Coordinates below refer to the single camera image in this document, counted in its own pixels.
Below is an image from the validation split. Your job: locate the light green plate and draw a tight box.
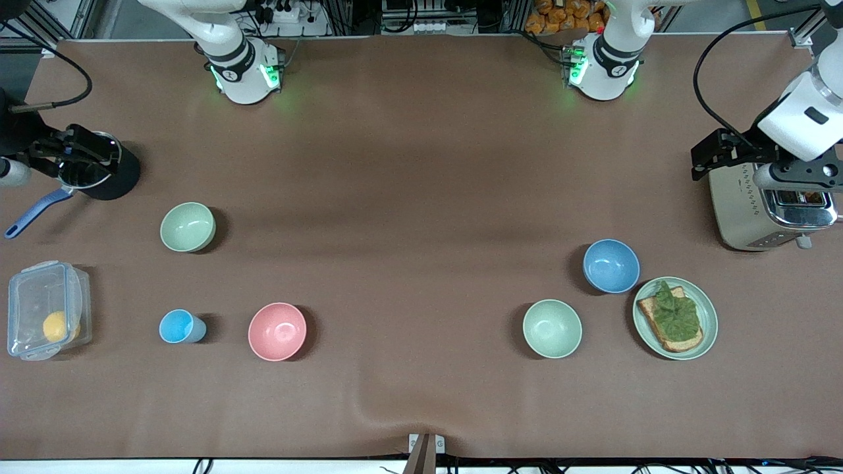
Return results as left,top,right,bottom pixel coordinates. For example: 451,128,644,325
632,276,719,361

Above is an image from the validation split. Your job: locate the orange snack bag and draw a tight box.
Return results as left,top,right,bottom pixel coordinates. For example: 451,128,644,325
525,0,610,35

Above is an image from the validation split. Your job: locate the light green bowl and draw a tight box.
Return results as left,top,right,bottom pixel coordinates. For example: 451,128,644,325
523,299,583,359
160,201,217,253

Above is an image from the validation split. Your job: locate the blue cup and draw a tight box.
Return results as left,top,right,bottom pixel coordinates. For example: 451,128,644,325
159,309,207,344

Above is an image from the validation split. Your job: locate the clear plastic lidded container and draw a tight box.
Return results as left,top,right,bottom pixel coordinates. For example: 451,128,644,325
7,261,93,361

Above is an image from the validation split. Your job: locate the white power strip with plugs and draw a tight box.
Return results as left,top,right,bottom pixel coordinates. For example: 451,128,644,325
254,0,330,37

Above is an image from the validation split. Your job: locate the yellow round fruit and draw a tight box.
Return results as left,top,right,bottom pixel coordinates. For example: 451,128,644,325
43,311,81,343

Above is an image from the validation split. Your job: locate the green lettuce leaf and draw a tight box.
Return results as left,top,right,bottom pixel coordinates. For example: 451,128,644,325
652,280,700,343

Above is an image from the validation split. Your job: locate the glass lid with blue knob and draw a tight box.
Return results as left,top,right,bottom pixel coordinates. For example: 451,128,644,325
58,132,123,192

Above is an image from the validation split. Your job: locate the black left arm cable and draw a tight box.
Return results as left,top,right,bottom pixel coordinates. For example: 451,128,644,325
693,5,824,144

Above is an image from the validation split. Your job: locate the brown table cover cloth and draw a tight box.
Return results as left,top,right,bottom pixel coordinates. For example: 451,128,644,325
0,33,843,461

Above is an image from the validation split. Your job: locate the pink bowl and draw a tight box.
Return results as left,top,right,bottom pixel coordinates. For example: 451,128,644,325
248,302,308,362

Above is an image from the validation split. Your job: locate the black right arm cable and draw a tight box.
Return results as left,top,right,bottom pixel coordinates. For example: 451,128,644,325
0,20,94,113

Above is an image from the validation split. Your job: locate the aluminium frame profile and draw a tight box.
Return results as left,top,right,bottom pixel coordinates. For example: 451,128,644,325
13,0,106,41
790,13,832,48

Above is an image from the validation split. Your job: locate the metal mount bracket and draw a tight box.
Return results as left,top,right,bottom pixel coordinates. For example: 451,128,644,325
408,433,446,474

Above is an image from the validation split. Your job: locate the toast slice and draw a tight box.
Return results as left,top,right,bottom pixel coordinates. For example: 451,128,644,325
636,286,704,353

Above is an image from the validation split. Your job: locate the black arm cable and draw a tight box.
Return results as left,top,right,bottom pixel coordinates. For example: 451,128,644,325
693,5,824,144
0,20,94,113

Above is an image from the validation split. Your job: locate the blue bowl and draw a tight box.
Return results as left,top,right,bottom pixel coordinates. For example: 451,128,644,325
583,238,641,294

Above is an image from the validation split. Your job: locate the black pot with blue handle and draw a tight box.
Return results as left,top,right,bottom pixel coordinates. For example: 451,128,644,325
5,132,142,239

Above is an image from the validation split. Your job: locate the beige chrome toaster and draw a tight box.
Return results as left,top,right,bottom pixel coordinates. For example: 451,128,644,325
709,161,840,252

